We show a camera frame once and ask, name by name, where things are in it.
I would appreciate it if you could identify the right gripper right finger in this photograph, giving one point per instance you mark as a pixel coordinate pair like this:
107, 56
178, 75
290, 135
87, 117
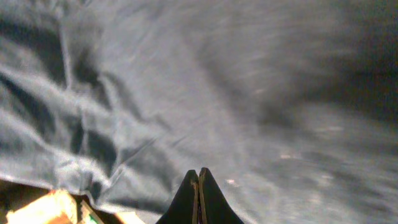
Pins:
214, 208

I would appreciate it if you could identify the navy blue shorts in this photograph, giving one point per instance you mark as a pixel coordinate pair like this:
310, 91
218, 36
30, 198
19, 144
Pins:
292, 105

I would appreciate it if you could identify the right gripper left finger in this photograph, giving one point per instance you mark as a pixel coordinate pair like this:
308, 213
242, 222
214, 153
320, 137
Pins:
184, 206

